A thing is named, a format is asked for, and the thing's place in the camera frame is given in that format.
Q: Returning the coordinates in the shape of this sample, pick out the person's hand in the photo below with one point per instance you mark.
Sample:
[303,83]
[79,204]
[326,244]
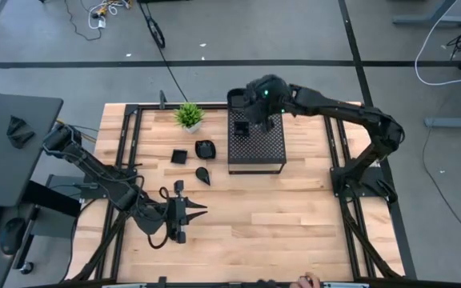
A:
[306,282]

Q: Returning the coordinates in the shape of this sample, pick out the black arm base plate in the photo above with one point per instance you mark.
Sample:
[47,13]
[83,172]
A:
[66,186]
[370,180]

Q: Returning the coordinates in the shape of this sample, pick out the black table side rail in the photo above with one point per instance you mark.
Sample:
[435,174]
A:
[206,106]
[214,285]

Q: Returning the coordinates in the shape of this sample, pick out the large black bowl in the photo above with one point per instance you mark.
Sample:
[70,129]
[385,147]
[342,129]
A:
[205,149]

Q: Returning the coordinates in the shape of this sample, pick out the blue-grey desk foot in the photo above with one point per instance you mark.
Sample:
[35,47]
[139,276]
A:
[454,121]
[430,19]

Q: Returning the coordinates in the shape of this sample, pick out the green spiky plant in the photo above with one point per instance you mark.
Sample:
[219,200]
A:
[189,114]

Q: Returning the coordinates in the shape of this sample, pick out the black diagonal frame brace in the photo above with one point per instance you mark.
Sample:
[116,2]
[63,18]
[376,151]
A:
[368,248]
[102,248]

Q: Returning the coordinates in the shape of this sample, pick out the black desk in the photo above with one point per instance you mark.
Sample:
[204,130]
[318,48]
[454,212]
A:
[10,168]

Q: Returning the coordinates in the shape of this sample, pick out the crumpled black cloth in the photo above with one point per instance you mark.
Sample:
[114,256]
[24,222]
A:
[19,132]

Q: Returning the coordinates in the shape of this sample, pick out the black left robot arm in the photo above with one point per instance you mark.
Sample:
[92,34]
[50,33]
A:
[94,168]

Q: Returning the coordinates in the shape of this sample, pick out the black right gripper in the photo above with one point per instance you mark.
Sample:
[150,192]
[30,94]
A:
[265,122]

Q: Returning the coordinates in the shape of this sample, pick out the white square plant pot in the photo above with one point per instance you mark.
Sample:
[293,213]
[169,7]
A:
[193,128]

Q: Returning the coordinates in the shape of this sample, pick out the black computer mouse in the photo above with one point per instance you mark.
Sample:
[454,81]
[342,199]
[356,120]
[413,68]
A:
[12,236]

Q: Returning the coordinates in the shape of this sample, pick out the black perforated metal shelf riser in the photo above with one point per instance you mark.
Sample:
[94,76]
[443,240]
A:
[258,150]

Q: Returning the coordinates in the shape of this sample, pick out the black pointed plate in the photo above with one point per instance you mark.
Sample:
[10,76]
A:
[203,174]

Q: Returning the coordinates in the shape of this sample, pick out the small black footed plate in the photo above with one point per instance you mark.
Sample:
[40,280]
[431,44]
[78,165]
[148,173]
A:
[179,156]

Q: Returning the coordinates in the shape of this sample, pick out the short black rail post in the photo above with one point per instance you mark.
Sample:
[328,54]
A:
[162,99]

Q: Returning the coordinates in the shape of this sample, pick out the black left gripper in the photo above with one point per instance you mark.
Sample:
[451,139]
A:
[179,216]

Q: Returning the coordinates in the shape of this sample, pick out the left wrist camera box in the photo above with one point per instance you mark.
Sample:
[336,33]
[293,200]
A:
[150,223]

